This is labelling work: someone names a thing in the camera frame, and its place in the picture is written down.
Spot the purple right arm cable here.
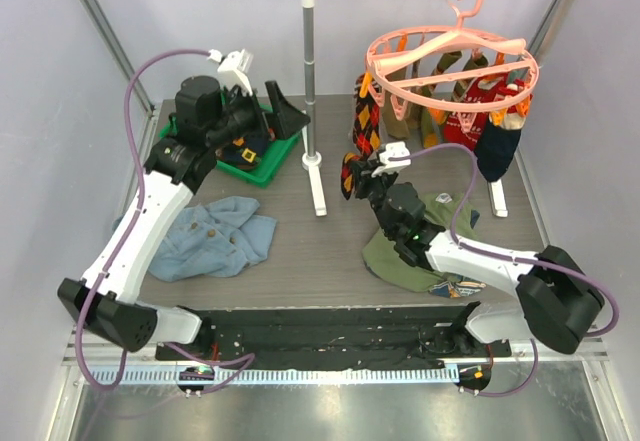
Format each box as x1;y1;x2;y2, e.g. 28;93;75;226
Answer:
399;143;621;398

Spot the navy cream cuff sock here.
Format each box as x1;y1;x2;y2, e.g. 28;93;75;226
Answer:
474;113;522;182

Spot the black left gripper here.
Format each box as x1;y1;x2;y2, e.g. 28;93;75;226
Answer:
206;81;311;150

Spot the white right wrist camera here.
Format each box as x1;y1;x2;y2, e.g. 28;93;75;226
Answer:
372;141;411;177

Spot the light blue denim shirt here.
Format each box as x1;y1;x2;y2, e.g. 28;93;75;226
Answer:
111;195;278;282

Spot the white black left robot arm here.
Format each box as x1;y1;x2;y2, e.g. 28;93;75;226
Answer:
57;76;310;360

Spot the olive yellow toe sock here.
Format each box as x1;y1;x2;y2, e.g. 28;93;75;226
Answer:
384;48;501;150

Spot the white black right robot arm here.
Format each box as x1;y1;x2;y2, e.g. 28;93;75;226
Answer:
345;159;607;356

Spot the green plastic tray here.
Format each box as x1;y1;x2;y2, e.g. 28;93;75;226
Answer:
144;102;300;193

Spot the white slotted cable duct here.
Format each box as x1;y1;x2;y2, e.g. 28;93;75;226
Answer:
120;364;459;386

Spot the green crumpled garment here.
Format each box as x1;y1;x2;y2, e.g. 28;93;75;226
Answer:
361;192;487;299

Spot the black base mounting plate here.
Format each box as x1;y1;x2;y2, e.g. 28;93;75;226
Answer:
186;303;512;371

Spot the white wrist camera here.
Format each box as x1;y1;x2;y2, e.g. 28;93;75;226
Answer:
208;49;253;95
372;141;411;177

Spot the red white sock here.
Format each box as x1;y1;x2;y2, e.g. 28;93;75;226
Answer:
444;74;524;151

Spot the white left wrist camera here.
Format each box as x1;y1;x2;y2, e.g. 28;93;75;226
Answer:
208;49;253;95

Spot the pink round clip hanger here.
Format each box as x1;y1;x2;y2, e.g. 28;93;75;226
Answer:
365;0;540;119

